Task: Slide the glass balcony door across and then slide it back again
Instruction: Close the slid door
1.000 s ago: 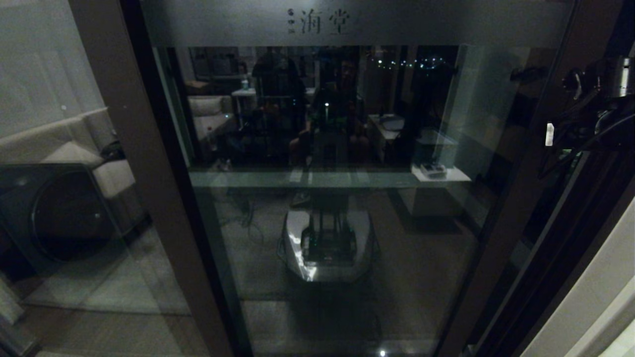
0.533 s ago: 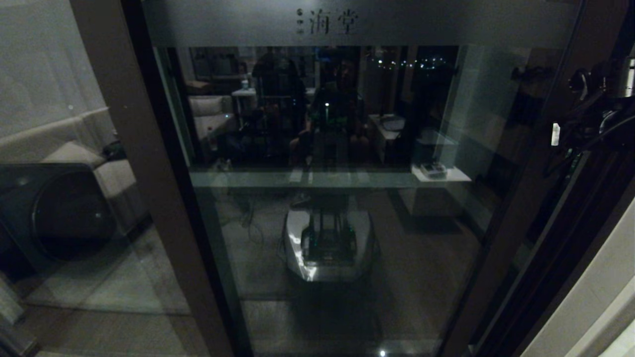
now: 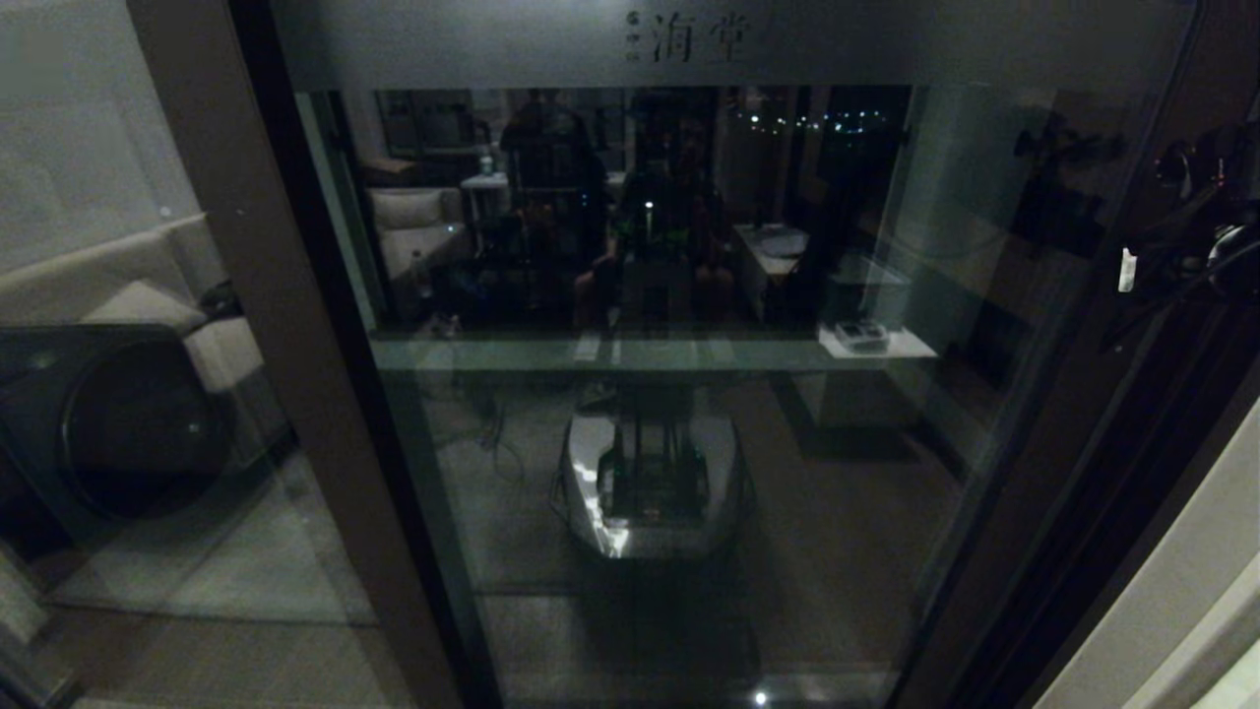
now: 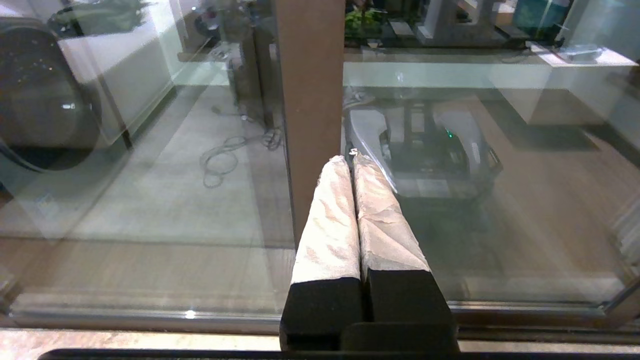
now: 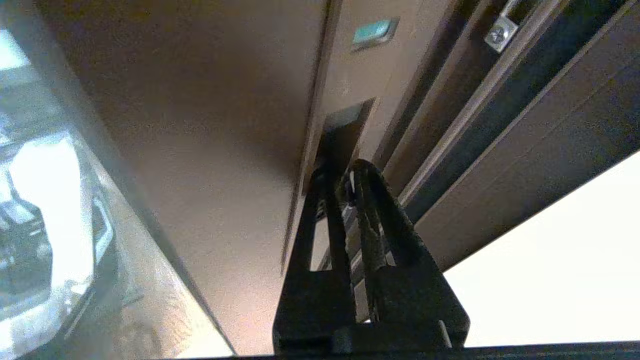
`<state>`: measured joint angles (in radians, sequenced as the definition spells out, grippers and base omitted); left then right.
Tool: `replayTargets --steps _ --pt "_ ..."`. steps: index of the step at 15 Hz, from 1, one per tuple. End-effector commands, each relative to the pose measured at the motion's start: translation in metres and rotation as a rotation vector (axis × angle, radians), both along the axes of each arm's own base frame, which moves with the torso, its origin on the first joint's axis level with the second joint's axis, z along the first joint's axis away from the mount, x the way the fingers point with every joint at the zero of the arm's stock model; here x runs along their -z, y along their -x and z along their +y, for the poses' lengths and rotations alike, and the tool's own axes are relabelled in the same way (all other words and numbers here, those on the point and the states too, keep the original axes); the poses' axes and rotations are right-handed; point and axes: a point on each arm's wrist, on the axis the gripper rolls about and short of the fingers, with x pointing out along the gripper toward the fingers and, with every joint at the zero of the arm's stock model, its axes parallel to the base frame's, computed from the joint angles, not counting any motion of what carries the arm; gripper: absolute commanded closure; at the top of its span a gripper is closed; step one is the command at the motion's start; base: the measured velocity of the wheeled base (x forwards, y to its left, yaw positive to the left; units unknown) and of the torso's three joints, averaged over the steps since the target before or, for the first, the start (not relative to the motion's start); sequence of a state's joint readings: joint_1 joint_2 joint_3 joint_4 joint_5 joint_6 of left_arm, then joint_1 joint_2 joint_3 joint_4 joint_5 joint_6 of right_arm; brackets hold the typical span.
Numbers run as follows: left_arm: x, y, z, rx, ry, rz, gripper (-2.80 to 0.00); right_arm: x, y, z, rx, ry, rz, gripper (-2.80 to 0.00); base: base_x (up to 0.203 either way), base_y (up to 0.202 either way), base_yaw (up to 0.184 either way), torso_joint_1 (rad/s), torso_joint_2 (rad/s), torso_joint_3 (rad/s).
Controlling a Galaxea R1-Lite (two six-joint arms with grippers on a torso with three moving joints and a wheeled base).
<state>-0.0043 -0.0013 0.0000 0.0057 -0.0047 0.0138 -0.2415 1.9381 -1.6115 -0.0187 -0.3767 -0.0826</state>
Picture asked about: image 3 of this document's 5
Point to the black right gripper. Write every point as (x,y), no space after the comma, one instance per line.
(1176,236)

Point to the brown framed sliding glass door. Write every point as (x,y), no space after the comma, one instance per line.
(1024,492)

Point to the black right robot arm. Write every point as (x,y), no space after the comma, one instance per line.
(1238,261)

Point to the brown framed fixed glass panel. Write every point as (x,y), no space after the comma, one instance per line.
(325,414)

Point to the light grey sofa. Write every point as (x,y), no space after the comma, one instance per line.
(217,345)

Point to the grey rug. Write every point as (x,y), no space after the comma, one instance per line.
(226,561)

